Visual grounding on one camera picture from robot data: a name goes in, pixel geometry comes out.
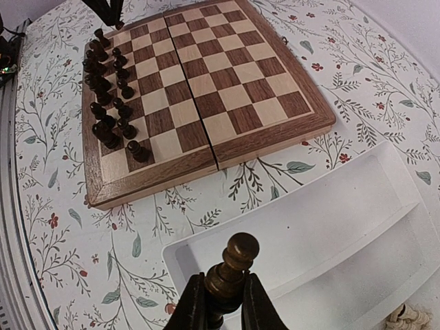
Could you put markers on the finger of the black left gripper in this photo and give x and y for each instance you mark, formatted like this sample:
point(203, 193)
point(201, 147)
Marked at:
point(108, 12)

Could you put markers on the dark chess piece fourteenth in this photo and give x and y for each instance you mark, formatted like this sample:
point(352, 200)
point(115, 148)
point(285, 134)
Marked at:
point(224, 282)

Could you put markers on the dark chess piece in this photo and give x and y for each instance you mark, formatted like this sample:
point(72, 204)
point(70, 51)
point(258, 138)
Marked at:
point(100, 114)
point(124, 111)
point(99, 34)
point(128, 130)
point(102, 96)
point(98, 50)
point(127, 92)
point(118, 56)

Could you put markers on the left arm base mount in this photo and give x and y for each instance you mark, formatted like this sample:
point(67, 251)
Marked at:
point(9, 53)

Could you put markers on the white divided plastic tray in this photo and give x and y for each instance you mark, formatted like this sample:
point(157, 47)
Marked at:
point(341, 252)

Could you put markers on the front aluminium rail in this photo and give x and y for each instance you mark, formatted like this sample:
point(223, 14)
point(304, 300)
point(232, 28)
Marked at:
point(22, 305)

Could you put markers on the dark chess piece thirteenth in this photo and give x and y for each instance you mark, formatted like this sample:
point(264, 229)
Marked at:
point(104, 134)

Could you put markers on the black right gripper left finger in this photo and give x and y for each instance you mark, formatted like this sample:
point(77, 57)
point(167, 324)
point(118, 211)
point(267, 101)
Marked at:
point(190, 312)

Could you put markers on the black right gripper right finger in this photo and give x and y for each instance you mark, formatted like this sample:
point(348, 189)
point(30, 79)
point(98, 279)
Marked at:
point(258, 311)

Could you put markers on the dark chess piece twelfth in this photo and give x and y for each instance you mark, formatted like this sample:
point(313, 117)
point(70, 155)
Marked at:
point(121, 72)

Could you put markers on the dark chess piece eleventh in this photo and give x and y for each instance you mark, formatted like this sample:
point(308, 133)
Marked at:
point(93, 67)

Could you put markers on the light chess pieces pile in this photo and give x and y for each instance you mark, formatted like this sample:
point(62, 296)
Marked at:
point(405, 317)

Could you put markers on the dark pawn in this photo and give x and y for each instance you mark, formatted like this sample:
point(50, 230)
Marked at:
point(141, 151)

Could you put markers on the wooden chessboard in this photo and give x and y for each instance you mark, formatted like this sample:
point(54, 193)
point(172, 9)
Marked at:
point(214, 87)

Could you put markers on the floral patterned table mat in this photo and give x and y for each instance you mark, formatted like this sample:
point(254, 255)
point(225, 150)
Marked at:
point(104, 269)

